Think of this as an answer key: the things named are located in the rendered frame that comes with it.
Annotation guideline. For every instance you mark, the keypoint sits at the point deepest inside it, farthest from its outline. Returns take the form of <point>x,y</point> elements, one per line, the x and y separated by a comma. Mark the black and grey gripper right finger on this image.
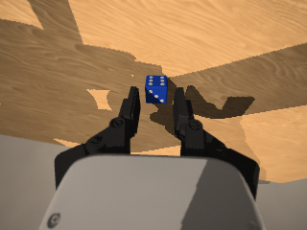
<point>195,141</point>

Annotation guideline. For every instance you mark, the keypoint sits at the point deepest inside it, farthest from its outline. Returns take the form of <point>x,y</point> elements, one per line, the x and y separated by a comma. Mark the blue die with white pips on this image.
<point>156,89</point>

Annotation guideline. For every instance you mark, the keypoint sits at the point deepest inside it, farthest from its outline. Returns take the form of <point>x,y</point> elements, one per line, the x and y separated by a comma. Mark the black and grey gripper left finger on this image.
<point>113,139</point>

